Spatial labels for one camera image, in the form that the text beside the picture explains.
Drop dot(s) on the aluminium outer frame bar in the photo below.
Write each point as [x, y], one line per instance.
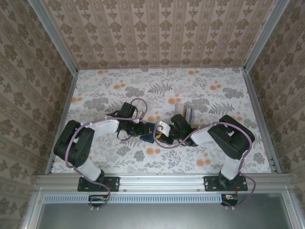
[291, 210]
[32, 210]

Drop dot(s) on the dark blue plastic card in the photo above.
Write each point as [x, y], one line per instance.
[191, 115]

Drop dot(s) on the thin aluminium frame rail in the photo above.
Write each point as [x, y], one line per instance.
[119, 68]

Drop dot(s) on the aluminium frame post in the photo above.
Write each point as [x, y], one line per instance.
[56, 38]
[264, 35]

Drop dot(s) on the dark blue card holder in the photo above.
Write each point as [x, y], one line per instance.
[147, 139]

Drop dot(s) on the clear acrylic card box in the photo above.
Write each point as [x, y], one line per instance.
[178, 109]

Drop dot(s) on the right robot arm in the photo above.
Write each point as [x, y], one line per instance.
[228, 140]

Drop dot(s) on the aluminium side rail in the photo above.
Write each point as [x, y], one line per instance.
[69, 95]
[253, 95]

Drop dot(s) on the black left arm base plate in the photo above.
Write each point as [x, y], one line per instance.
[112, 183]

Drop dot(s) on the gold plastic card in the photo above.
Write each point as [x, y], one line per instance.
[185, 114]

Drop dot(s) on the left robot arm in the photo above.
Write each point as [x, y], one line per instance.
[81, 152]

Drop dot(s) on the long aluminium frame rail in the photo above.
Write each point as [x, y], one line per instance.
[162, 182]

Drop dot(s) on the grey metal sheet panel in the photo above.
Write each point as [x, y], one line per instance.
[155, 217]

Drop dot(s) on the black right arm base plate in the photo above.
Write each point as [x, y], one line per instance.
[210, 183]

